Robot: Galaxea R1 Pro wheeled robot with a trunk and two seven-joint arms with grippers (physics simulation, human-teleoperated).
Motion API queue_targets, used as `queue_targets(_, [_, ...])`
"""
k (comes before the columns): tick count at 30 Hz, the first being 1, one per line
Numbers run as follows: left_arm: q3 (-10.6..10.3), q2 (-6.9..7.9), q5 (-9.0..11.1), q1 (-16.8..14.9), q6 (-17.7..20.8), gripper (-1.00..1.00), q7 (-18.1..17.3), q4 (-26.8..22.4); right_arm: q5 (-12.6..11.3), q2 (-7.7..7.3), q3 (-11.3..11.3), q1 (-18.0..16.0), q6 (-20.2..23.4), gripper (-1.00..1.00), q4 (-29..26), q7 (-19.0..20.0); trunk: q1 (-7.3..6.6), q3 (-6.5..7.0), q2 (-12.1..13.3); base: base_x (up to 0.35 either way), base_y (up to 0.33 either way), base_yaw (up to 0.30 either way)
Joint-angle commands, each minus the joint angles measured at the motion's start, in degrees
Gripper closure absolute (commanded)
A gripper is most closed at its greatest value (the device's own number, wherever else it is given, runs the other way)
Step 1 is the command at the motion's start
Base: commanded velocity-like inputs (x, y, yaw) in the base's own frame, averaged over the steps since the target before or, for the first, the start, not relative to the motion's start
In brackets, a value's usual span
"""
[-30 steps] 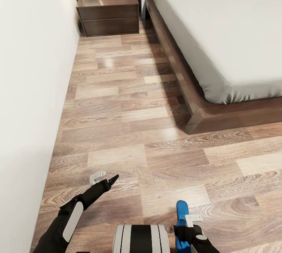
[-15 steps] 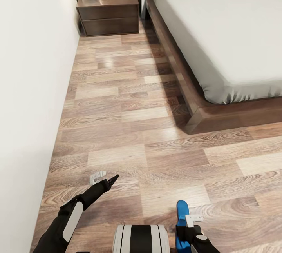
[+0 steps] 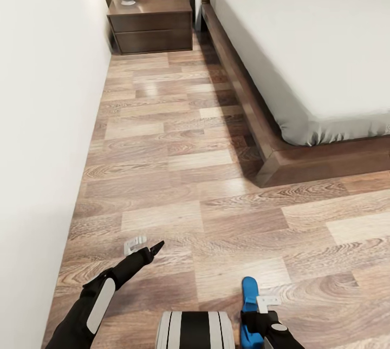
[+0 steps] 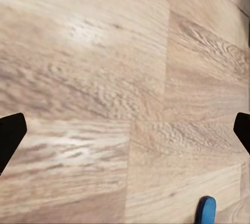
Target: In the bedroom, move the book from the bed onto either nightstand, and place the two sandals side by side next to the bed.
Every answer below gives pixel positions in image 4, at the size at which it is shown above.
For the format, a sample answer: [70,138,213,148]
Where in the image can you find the sandal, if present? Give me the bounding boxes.
[197,196,216,224]

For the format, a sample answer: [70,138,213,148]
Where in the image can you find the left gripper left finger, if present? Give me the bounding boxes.
[0,113,27,175]

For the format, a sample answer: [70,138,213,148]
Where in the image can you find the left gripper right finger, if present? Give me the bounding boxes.
[233,112,250,154]

